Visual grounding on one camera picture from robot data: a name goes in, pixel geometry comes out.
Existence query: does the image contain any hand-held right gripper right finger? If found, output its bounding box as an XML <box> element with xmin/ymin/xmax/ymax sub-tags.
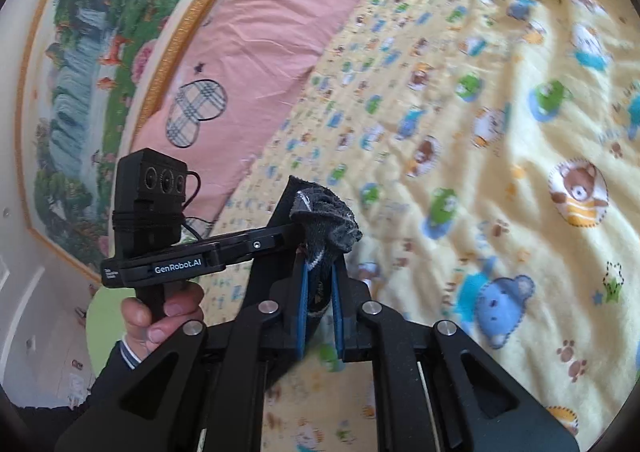
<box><xmin>333</xmin><ymin>264</ymin><xmax>581</xmax><ymax>452</ymax></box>

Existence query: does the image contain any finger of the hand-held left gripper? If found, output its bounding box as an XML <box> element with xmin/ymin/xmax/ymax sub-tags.
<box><xmin>270</xmin><ymin>176</ymin><xmax>307</xmax><ymax>229</ymax></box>
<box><xmin>220</xmin><ymin>226</ymin><xmax>302</xmax><ymax>315</ymax></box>

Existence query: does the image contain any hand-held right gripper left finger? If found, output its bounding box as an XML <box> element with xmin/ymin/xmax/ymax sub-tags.
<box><xmin>55</xmin><ymin>276</ymin><xmax>308</xmax><ymax>452</ymax></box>

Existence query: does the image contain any dark grey sock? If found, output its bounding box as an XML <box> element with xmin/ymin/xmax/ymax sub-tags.
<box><xmin>288</xmin><ymin>186</ymin><xmax>364</xmax><ymax>327</ymax></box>

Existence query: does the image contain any person's left forearm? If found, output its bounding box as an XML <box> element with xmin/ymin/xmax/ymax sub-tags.
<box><xmin>10</xmin><ymin>341</ymin><xmax>151</xmax><ymax>452</ymax></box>

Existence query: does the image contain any person's left hand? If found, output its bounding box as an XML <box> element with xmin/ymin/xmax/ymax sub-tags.
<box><xmin>122</xmin><ymin>281</ymin><xmax>206</xmax><ymax>363</ymax></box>

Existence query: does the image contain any green round mat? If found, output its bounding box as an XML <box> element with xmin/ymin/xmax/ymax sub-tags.
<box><xmin>85</xmin><ymin>289</ymin><xmax>136</xmax><ymax>378</ymax></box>

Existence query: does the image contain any gold framed landscape painting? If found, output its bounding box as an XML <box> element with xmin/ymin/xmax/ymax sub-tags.
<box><xmin>14</xmin><ymin>0</ymin><xmax>248</xmax><ymax>283</ymax></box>

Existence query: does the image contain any pink pillow with plaid hearts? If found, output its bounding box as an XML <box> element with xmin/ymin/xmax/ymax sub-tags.
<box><xmin>127</xmin><ymin>0</ymin><xmax>381</xmax><ymax>233</ymax></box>

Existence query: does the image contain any yellow cartoon printed blanket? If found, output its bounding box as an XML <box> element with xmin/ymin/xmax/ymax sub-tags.
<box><xmin>200</xmin><ymin>0</ymin><xmax>640</xmax><ymax>452</ymax></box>

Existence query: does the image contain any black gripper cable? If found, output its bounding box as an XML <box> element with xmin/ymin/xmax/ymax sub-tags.
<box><xmin>179</xmin><ymin>172</ymin><xmax>221</xmax><ymax>241</ymax></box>

